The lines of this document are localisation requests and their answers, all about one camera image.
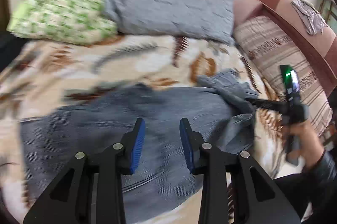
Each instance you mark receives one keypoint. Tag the green patterned quilt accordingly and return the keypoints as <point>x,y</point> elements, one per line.
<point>79,22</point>

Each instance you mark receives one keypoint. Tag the person right forearm sleeve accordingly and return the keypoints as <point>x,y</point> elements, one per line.
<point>317,186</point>

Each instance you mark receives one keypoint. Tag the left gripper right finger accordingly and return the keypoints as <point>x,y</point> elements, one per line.
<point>256,197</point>

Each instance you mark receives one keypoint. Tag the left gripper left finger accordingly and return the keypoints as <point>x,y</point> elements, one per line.
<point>91,184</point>

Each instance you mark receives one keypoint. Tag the blue denim jeans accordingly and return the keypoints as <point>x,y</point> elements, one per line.
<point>218,108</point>

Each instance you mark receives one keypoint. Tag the person right hand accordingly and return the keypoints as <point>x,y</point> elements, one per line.
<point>310,147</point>

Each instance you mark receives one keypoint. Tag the grey cloth on headboard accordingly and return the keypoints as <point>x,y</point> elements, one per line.
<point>310,17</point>

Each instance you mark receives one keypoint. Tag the leaf print blanket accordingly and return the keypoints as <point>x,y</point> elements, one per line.
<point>47,75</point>

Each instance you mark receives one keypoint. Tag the pink upholstered headboard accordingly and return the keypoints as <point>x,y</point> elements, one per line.
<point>319,49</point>

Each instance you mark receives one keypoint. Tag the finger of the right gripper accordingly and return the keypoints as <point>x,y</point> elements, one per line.
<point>259,102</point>
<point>280,108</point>

